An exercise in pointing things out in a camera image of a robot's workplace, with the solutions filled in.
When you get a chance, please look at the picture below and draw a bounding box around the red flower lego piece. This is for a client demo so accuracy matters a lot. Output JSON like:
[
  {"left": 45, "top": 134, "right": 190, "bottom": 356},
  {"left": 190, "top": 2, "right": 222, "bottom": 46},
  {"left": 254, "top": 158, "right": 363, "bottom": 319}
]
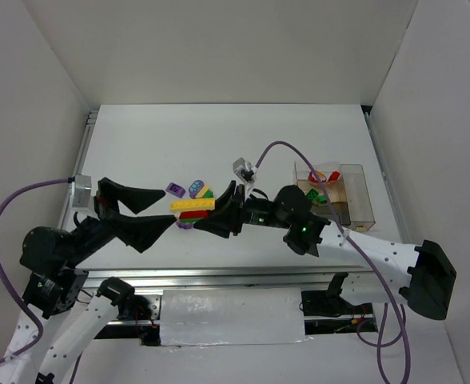
[{"left": 308, "top": 170, "right": 327, "bottom": 183}]

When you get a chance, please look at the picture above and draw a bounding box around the white taped panel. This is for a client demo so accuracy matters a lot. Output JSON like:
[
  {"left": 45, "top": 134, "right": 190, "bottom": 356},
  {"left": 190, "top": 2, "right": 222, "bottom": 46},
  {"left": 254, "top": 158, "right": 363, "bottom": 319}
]
[{"left": 160, "top": 288, "right": 306, "bottom": 346}]

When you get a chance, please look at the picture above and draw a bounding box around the aluminium front rail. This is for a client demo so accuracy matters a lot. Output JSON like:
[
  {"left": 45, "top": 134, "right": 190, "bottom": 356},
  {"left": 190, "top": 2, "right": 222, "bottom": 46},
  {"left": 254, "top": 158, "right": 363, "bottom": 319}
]
[{"left": 82, "top": 267, "right": 414, "bottom": 287}]

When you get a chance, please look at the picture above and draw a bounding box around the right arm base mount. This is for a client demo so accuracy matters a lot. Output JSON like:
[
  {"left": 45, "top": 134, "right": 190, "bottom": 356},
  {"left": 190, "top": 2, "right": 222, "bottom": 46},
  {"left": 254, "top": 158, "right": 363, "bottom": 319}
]
[{"left": 299, "top": 272, "right": 377, "bottom": 335}]

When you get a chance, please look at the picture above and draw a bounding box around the tall smoky plastic container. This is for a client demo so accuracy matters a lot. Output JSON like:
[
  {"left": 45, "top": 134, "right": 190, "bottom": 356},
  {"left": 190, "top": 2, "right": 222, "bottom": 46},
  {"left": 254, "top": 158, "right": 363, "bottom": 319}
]
[{"left": 340, "top": 164, "right": 375, "bottom": 232}]

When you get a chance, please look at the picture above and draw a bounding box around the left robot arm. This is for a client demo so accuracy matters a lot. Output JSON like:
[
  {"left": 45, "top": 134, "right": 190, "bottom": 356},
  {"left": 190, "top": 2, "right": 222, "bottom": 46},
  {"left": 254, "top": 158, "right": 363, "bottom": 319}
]
[{"left": 0, "top": 174, "right": 176, "bottom": 383}]

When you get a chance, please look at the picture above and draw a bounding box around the small red lego brick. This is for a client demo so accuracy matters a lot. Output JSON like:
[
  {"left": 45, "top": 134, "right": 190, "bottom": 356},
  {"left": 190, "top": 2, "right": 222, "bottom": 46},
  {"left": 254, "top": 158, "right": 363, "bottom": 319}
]
[{"left": 327, "top": 171, "right": 341, "bottom": 182}]

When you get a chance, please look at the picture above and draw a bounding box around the purple sloped lego brick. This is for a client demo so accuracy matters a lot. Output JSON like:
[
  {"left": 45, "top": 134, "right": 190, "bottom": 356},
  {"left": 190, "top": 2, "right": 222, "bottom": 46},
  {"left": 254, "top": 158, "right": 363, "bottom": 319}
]
[{"left": 165, "top": 182, "right": 185, "bottom": 198}]

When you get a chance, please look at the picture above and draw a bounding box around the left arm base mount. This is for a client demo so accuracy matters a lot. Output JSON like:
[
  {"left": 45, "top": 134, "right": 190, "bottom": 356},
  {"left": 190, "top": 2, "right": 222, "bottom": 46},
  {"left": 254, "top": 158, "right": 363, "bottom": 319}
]
[{"left": 94, "top": 294, "right": 162, "bottom": 347}]

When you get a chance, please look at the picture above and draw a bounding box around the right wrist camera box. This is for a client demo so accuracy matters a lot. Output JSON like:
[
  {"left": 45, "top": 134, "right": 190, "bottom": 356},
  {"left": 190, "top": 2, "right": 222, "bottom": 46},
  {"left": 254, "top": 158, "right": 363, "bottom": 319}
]
[{"left": 233, "top": 158, "right": 257, "bottom": 185}]

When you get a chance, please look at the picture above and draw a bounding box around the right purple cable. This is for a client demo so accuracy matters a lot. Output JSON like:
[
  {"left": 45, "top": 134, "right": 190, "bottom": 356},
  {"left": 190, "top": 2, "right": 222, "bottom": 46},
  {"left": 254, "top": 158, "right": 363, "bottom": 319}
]
[{"left": 253, "top": 141, "right": 412, "bottom": 384}]

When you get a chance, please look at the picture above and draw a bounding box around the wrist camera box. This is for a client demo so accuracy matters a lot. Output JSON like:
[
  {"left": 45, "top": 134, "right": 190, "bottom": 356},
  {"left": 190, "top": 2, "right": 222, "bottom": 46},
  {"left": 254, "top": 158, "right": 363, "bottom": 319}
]
[
  {"left": 233, "top": 158, "right": 257, "bottom": 185},
  {"left": 70, "top": 174, "right": 92, "bottom": 212}
]

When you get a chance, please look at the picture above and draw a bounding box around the red curved lego brick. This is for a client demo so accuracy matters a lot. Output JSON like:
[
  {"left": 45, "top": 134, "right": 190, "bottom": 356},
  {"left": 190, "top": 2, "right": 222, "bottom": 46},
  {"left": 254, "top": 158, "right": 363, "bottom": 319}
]
[{"left": 179, "top": 210, "right": 209, "bottom": 220}]

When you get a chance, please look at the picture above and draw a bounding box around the yellow half round lego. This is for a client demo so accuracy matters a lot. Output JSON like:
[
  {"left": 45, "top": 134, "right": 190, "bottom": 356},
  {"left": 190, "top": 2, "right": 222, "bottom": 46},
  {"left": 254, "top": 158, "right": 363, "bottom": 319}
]
[{"left": 195, "top": 185, "right": 209, "bottom": 199}]

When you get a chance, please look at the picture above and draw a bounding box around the purple butterfly half lego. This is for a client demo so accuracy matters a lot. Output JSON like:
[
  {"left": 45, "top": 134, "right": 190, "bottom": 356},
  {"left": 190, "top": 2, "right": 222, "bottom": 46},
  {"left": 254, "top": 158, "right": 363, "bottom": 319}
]
[{"left": 176, "top": 222, "right": 194, "bottom": 230}]

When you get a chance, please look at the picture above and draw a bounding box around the purple round flower lego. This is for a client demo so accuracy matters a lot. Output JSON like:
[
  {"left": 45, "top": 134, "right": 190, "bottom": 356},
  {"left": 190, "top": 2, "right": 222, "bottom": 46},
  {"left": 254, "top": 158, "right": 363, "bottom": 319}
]
[{"left": 189, "top": 180, "right": 205, "bottom": 199}]

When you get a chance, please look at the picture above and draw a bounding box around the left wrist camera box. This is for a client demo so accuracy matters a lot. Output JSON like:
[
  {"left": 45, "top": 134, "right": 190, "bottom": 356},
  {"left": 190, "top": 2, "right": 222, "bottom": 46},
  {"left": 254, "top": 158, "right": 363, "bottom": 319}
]
[{"left": 70, "top": 174, "right": 92, "bottom": 212}]

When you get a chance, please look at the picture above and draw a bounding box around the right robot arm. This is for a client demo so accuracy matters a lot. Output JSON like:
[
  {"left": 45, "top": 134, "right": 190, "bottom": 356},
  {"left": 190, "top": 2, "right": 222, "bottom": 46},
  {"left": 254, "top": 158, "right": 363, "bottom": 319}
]
[{"left": 194, "top": 182, "right": 456, "bottom": 321}]

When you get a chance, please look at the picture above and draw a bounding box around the long yellow lego plate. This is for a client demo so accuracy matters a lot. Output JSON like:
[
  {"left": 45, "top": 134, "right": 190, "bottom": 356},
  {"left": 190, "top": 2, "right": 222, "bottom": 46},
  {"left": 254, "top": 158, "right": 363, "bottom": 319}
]
[{"left": 169, "top": 198, "right": 216, "bottom": 213}]

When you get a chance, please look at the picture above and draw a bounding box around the clear plastic container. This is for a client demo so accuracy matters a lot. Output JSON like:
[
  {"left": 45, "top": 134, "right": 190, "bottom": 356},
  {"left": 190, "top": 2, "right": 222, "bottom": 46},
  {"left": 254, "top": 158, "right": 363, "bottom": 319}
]
[{"left": 294, "top": 161, "right": 342, "bottom": 187}]

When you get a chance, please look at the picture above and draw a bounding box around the amber plastic container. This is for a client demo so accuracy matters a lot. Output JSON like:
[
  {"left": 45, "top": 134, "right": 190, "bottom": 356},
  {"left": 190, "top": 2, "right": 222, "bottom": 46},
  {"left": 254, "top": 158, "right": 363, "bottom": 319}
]
[{"left": 297, "top": 181, "right": 348, "bottom": 214}]

